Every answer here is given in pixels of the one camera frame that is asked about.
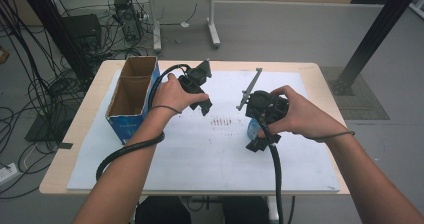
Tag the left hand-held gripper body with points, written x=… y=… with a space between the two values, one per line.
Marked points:
x=193 y=80

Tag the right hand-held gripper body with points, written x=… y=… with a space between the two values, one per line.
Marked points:
x=265 y=105

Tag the blue bottle with white cap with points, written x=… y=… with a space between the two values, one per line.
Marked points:
x=252 y=129

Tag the blue cardboard box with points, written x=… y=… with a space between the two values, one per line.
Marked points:
x=128 y=127

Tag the person's left hand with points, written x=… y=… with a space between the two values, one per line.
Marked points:
x=170 y=95

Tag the person's right hand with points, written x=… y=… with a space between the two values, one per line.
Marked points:
x=300 y=117

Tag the thin black wrist band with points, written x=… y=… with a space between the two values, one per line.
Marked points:
x=166 y=107
x=336 y=135

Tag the white foam board mat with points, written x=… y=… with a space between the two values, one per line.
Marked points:
x=206 y=164

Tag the white-legged desk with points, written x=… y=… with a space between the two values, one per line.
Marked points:
x=213 y=24

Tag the person's right leg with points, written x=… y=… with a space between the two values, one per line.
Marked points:
x=246 y=212

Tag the person's leg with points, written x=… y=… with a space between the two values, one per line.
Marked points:
x=163 y=212
x=246 y=212

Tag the black computer tower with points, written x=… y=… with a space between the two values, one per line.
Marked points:
x=128 y=17

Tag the grey floor mat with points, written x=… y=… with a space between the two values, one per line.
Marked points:
x=363 y=100

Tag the person's left leg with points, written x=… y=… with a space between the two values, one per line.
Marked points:
x=163 y=212

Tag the black equipment box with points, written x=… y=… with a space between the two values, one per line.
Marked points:
x=83 y=30

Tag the small black tape strip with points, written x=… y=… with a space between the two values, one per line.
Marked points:
x=65 y=145

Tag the white power strip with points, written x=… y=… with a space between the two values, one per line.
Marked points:
x=7 y=174

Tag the black slanted metal post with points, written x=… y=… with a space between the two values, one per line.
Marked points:
x=376 y=34

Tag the black stand post with base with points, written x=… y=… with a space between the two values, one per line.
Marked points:
x=56 y=30

